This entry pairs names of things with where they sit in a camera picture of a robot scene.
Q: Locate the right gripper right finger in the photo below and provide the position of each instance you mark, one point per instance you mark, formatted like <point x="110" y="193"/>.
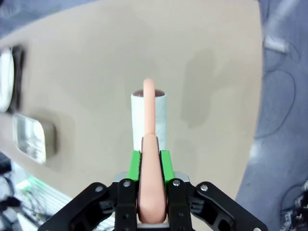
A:
<point x="183" y="207"/>

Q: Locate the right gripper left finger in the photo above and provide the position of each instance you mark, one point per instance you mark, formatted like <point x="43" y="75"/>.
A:
<point x="120" y="204"/>

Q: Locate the rectangular steel container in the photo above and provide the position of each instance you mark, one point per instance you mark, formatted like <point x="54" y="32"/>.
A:
<point x="31" y="137"/>

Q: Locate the round white plate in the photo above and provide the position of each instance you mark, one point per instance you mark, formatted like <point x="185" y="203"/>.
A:
<point x="6" y="79"/>

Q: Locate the white table foot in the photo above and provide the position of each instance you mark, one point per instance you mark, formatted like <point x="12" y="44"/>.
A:
<point x="275" y="44"/>

